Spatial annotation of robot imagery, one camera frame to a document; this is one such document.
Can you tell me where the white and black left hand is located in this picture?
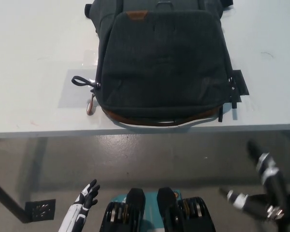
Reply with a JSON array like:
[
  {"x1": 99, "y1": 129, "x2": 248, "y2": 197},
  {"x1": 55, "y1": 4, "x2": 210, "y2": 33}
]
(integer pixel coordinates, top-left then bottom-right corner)
[{"x1": 59, "y1": 178, "x2": 101, "y2": 232}]

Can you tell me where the white and black right hand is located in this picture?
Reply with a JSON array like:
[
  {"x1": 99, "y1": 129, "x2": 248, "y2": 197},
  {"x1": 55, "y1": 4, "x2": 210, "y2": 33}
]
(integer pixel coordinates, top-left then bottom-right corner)
[{"x1": 219, "y1": 140, "x2": 290, "y2": 222}]

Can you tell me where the dark grey backpack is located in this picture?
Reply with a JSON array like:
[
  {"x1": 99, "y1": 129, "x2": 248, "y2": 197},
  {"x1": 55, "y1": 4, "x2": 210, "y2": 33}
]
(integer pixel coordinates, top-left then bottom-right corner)
[{"x1": 71, "y1": 0, "x2": 238, "y2": 128}]

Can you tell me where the black tape patch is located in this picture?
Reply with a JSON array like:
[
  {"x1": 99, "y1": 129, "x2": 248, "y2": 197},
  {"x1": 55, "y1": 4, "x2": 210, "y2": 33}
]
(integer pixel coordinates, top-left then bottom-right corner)
[{"x1": 232, "y1": 70, "x2": 250, "y2": 96}]

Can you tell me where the large clear tape patch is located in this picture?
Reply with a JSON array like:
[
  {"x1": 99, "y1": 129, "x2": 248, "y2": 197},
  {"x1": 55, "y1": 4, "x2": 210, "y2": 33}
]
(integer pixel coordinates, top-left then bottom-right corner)
[{"x1": 58, "y1": 69, "x2": 99, "y2": 109}]

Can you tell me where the small clear tape patch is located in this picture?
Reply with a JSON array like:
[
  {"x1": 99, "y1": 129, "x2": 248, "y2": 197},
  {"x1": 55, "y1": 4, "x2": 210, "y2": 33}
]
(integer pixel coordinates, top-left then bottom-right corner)
[{"x1": 83, "y1": 49, "x2": 99, "y2": 66}]

